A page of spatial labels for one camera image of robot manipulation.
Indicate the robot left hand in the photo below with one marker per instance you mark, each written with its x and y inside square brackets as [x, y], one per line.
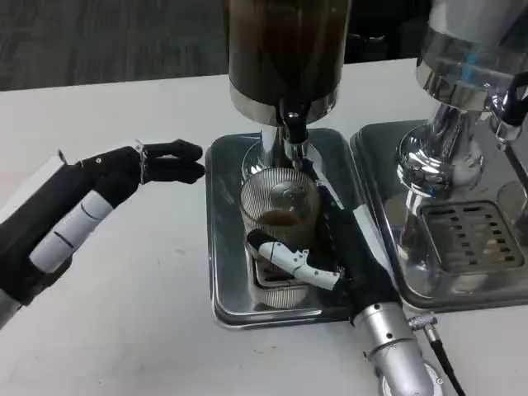
[41, 222]

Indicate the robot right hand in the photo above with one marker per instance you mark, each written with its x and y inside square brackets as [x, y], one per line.
[359, 264]

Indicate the clear ribbed glass cup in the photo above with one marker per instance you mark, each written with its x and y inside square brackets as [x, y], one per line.
[280, 206]

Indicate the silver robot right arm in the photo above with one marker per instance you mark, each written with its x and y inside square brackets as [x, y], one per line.
[396, 350]

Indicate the steel dispenser drip tray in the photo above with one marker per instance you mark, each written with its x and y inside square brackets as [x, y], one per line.
[227, 247]
[379, 165]

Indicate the clear steel drink dispenser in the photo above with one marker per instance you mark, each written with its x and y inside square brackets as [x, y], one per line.
[453, 66]

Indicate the dark coffee drink dispenser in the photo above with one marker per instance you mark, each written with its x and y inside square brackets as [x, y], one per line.
[284, 49]

